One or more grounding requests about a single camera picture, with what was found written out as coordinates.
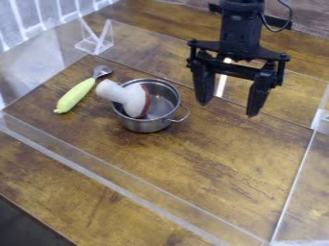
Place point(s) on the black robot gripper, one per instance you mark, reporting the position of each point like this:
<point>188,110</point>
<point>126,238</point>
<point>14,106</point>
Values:
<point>237,55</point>

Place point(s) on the yellow handled metal spoon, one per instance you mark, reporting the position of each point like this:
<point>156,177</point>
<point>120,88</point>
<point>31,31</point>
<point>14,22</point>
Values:
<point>75,94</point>

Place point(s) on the black strip on table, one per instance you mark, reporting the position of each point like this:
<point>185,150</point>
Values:
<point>273,23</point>

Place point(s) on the white plush mushroom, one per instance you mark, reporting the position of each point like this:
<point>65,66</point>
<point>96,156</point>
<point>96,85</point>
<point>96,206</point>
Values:
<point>133,96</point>

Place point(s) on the clear acrylic tray wall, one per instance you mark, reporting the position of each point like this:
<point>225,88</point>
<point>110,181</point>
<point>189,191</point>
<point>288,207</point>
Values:
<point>166,204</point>

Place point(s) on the clear acrylic triangle stand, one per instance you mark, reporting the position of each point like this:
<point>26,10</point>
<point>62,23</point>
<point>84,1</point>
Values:
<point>96,44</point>

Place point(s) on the small silver pot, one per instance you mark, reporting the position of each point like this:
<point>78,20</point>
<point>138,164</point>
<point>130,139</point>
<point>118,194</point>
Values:
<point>166,110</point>

